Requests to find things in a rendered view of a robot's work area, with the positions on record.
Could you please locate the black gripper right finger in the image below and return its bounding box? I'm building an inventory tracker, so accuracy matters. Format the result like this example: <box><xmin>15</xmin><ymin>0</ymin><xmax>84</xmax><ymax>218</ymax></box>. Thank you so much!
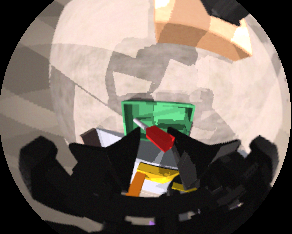
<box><xmin>166</xmin><ymin>127</ymin><xmax>242</xmax><ymax>191</ymax></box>

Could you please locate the red-headed metal pin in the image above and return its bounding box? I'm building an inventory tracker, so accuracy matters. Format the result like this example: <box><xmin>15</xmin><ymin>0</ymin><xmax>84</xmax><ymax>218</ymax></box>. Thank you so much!
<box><xmin>134</xmin><ymin>118</ymin><xmax>175</xmax><ymax>153</ymax></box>

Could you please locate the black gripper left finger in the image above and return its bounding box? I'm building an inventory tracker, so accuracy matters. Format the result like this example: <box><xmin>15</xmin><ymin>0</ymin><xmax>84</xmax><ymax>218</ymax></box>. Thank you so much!
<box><xmin>69</xmin><ymin>126</ymin><xmax>140</xmax><ymax>193</ymax></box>

